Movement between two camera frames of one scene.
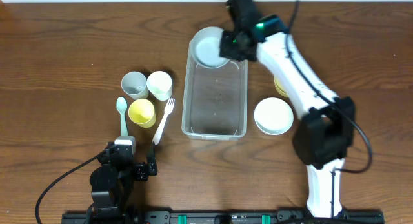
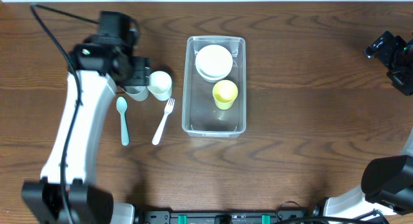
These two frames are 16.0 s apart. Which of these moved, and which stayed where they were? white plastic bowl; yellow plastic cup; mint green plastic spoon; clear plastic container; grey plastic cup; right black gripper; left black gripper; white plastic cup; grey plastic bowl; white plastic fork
Moved: white plastic bowl; right black gripper; left black gripper; grey plastic bowl; yellow plastic cup
Stayed: mint green plastic spoon; clear plastic container; white plastic cup; grey plastic cup; white plastic fork
